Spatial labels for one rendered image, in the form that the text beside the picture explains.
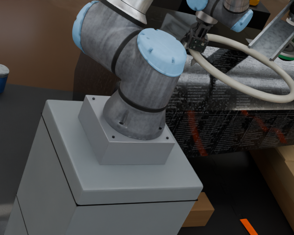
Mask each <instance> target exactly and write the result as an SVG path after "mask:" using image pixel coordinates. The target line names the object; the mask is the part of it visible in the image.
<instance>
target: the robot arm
mask: <svg viewBox="0 0 294 235"><path fill-rule="evenodd" d="M186 1H187V4H188V6H189V7H190V8H191V9H192V10H195V11H196V16H197V17H196V21H197V22H196V23H194V24H192V25H191V28H190V30H189V32H188V33H187V32H186V33H185V35H184V36H183V37H182V38H181V40H180V41H178V40H176V38H175V37H173V36H172V35H170V34H168V33H166V32H164V31H162V30H159V29H157V30H154V29H153V28H146V29H144V27H145V26H146V24H147V20H146V16H145V15H146V11H147V10H148V8H149V7H150V5H151V3H152V2H153V0H100V1H92V2H91V3H90V2H89V3H88V4H86V5H85V6H84V7H83V8H82V9H81V11H80V12H79V13H78V15H77V19H76V20H75V22H74V25H73V29H72V37H73V41H74V43H75V44H76V46H77V47H79V48H80V49H81V50H82V51H83V52H84V53H85V54H86V55H88V56H89V57H91V58H92V59H94V60H95V61H97V62H98V63H99V64H101V65H102V66H104V67H105V68H106V69H108V70H109V71H111V72H112V73H113V74H115V75H116V76H117V77H119V78H120V79H121V82H120V85H119V88H118V89H117V90H116V92H115V93H114V94H113V95H112V96H111V97H110V98H109V99H108V100H107V101H106V103H105V105H104V108H103V116H104V118H105V120H106V122H107V123H108V124H109V125H110V126H111V127H112V128H113V129H114V130H116V131H117V132H119V133H121V134H123V135H125V136H127V137H130V138H133V139H138V140H152V139H155V138H158V137H159V136H160V135H161V134H162V132H163V130H164V128H165V121H166V106H167V104H168V102H169V100H170V98H171V96H172V93H173V91H174V89H175V87H176V84H177V82H178V80H179V78H180V75H181V73H182V72H183V69H184V65H185V62H186V59H187V53H186V49H187V48H189V49H192V50H195V51H198V52H199V53H200V54H201V53H204V51H205V49H206V47H207V45H208V42H209V40H208V35H207V32H208V30H210V28H211V27H213V25H214V24H217V22H218V21H219V22H221V23H222V24H224V25H225V26H227V27H228V28H230V29H231V30H233V31H235V32H240V31H242V30H243V29H244V28H245V27H246V26H247V24H248V23H249V22H250V20H251V18H252V16H253V11H252V10H251V9H249V4H250V0H186Z"/></svg>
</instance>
